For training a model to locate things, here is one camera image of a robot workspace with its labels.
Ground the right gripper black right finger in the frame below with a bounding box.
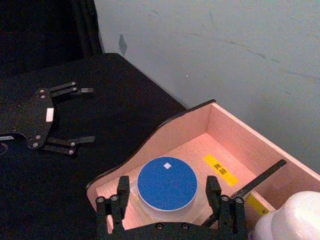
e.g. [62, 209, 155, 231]
[205, 175, 249, 236]

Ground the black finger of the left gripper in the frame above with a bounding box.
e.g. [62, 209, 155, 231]
[48, 81, 96, 99]
[42, 135, 96, 157]

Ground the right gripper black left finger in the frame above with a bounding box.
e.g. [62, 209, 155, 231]
[96, 175, 131, 235]

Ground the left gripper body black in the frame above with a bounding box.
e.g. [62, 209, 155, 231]
[0, 87, 60, 149]

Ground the small yellow label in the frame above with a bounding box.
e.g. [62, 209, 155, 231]
[247, 194, 270, 216]

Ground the black table cloth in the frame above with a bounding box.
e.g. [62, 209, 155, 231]
[0, 52, 188, 240]

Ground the large yellow label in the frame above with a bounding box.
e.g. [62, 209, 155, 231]
[202, 153, 239, 187]

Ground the black divider strip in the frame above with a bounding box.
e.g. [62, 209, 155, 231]
[230, 159, 287, 200]

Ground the round white container blue top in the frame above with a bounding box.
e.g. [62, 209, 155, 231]
[136, 156, 199, 213]

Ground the white glossy plastic object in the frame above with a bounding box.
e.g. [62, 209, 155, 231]
[252, 190, 320, 240]

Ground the black hanging drape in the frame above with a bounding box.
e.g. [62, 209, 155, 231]
[0, 0, 105, 73]

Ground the shallow wooden tray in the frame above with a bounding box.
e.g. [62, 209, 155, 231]
[86, 99, 320, 240]

